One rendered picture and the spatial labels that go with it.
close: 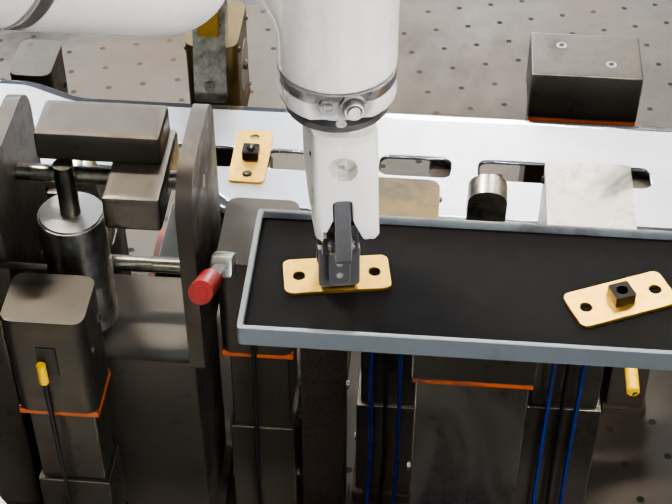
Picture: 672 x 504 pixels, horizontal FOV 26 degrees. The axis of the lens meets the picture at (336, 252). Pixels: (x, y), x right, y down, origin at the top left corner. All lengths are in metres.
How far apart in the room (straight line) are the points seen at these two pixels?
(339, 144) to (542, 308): 0.23
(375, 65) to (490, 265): 0.25
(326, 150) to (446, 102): 1.09
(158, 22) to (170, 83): 1.30
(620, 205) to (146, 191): 0.42
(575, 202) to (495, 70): 0.87
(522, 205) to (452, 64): 0.72
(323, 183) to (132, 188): 0.27
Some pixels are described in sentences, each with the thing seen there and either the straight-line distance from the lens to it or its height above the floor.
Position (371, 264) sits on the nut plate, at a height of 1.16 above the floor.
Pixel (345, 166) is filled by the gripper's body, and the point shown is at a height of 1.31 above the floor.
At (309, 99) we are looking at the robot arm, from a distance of 0.99.
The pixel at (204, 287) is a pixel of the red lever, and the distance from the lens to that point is 1.16.
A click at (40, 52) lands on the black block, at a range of 1.72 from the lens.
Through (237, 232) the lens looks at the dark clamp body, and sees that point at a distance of 1.31.
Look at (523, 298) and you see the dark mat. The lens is 1.15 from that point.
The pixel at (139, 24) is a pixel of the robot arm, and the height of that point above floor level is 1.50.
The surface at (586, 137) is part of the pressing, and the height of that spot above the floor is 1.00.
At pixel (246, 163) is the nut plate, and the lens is 1.51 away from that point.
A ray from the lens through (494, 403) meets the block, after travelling 1.20.
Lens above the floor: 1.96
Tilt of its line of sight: 43 degrees down
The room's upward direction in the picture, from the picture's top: straight up
